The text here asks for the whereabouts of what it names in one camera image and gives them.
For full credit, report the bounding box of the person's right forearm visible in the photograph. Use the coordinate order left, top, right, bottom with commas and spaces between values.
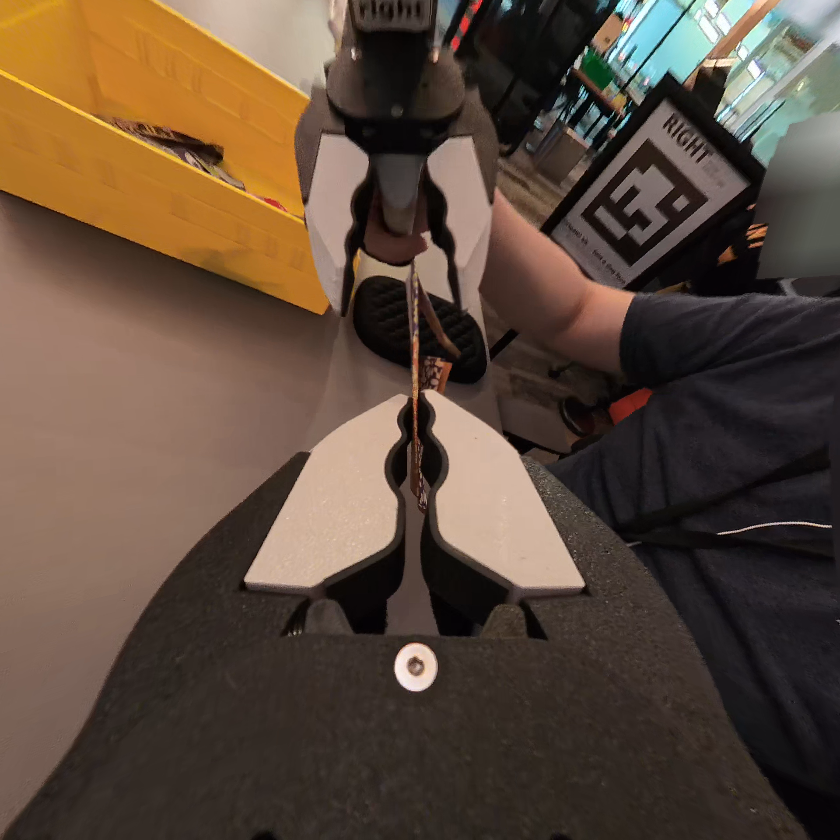
478, 189, 636, 380

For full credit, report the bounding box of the person's right hand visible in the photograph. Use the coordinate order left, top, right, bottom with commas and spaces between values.
363, 193, 429, 268

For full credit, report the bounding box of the black chair armrest pad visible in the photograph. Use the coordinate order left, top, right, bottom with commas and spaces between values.
353, 274, 491, 386

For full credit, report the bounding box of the grey trash bin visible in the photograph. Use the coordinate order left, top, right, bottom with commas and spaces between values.
530, 123, 595, 186

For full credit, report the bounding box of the yellow plastic bin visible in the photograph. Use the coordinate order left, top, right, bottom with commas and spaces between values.
0, 0, 330, 316

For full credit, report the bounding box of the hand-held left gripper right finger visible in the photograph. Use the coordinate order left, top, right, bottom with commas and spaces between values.
419, 389, 586, 602

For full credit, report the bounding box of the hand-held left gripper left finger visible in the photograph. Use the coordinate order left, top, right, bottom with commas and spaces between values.
243, 392, 416, 599

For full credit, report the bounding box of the patterned purple orange origami paper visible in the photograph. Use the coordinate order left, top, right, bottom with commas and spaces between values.
406, 259, 463, 514

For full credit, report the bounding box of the black framed marker sign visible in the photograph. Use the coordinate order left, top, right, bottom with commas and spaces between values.
539, 71, 767, 293

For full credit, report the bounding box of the pile of folded origami papers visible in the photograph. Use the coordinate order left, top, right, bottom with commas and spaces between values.
95, 115, 290, 212

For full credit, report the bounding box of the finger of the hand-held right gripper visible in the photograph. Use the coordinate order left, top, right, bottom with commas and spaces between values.
425, 133, 494, 315
306, 128, 374, 319

